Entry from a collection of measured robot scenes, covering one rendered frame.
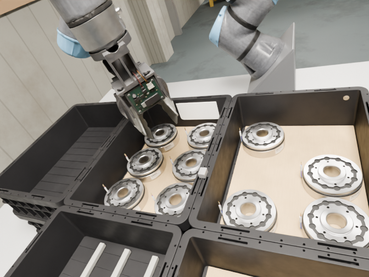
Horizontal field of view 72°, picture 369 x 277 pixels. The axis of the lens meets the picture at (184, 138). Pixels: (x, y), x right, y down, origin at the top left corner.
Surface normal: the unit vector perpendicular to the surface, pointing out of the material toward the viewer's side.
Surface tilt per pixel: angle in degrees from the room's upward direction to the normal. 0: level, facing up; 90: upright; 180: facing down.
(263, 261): 90
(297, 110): 90
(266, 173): 0
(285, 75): 90
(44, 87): 90
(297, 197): 0
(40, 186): 0
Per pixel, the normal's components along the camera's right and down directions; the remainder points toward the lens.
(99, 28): 0.40, 0.48
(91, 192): 0.90, 0.01
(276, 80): -0.30, 0.67
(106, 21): 0.70, 0.21
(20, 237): -0.28, -0.75
